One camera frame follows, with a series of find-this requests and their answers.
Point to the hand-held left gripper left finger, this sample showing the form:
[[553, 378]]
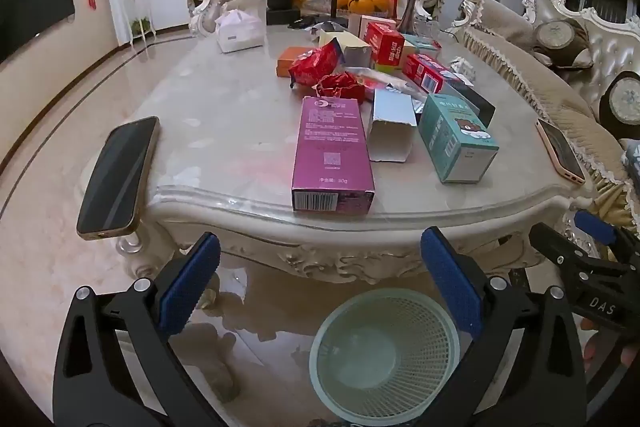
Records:
[[192, 277]]

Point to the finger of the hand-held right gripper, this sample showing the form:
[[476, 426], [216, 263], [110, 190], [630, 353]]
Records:
[[595, 227], [555, 244]]

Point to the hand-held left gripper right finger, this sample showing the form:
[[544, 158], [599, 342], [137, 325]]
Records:
[[450, 277]]

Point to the pale green mesh basket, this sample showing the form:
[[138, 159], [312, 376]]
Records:
[[385, 357]]

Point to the plain teal carton box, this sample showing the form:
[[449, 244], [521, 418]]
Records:
[[425, 44]]

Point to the person's right hand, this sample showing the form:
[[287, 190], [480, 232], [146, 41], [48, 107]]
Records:
[[627, 357]]

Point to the blue patterned cloth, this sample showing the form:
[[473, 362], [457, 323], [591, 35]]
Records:
[[632, 159]]

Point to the smartphone in pink case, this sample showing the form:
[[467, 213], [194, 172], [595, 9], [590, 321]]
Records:
[[562, 152]]

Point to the black smartphone gold edge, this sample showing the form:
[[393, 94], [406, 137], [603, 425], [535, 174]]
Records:
[[120, 177]]

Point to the round dark-rimmed cushion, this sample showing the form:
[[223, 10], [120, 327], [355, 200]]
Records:
[[625, 104], [555, 37]]

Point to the teal box with bear print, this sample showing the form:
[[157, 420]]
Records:
[[450, 132]]

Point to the large silver-lined open box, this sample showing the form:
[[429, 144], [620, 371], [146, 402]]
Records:
[[392, 127]]

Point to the black carton box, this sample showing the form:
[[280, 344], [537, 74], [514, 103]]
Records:
[[475, 102]]

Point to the purple carton box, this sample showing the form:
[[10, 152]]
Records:
[[330, 147]]

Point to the small white packet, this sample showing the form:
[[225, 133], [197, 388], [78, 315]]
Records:
[[462, 67]]

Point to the silver foil wrapper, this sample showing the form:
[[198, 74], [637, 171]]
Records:
[[395, 82]]

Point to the flat red carton box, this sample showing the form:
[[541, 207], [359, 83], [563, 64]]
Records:
[[425, 72]]

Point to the ornate sofa with beige throw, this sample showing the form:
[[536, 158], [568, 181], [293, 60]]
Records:
[[505, 27]]

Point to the small red crumpled wrapper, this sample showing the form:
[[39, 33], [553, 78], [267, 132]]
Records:
[[340, 87]]

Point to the orange carton box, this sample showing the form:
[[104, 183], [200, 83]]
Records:
[[287, 59]]

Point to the small silver-lined open box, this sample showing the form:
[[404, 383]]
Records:
[[357, 56]]

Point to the tall red carton box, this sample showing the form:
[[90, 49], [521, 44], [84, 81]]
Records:
[[385, 44]]

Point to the large red crumpled wrapper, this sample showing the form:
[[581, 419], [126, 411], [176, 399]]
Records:
[[312, 67]]

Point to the clear glass dish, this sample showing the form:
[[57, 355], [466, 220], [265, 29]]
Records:
[[429, 29]]

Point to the white tissue pack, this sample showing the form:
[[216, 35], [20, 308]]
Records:
[[240, 32]]

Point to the small green plant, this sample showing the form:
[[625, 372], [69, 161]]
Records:
[[140, 27]]

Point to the cream carton box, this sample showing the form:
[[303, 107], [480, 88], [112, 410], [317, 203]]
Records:
[[335, 39]]

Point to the pink carton box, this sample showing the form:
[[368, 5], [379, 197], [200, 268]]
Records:
[[360, 24]]

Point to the orange fruit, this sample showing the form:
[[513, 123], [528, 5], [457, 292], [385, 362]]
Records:
[[360, 6], [343, 1], [381, 3]]

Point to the black wall television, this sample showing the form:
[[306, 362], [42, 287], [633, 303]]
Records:
[[30, 12]]

